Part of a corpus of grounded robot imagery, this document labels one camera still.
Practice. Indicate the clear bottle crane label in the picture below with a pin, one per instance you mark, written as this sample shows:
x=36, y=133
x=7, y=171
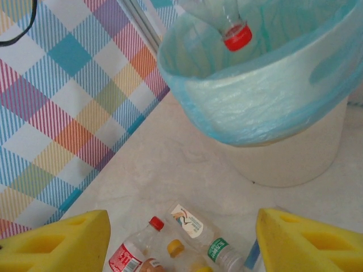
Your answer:
x=193, y=226

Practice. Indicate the yellow cap juice bottle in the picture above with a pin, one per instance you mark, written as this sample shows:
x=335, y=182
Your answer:
x=175, y=247

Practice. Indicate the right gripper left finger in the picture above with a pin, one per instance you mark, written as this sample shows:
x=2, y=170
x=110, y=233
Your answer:
x=51, y=249

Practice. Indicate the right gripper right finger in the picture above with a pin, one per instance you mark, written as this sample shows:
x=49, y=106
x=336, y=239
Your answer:
x=286, y=249

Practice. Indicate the white round bin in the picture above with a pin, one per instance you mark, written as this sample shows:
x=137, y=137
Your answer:
x=283, y=164

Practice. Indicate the brown coffee bottle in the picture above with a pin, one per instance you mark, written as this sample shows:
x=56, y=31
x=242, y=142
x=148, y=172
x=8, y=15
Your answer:
x=151, y=265

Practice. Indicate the square clear bottle blue cap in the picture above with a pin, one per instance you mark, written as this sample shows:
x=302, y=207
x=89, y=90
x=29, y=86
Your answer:
x=253, y=256

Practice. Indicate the clear bottle red cap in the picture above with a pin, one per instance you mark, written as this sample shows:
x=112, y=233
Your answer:
x=238, y=37

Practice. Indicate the aluminium frame post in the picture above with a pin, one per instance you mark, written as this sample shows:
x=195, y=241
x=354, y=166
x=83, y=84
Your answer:
x=143, y=20

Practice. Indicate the blue plastic bin liner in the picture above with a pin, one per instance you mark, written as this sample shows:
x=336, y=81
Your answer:
x=255, y=107

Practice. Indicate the clear bottle red label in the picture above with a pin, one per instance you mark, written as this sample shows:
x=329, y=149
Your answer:
x=124, y=259

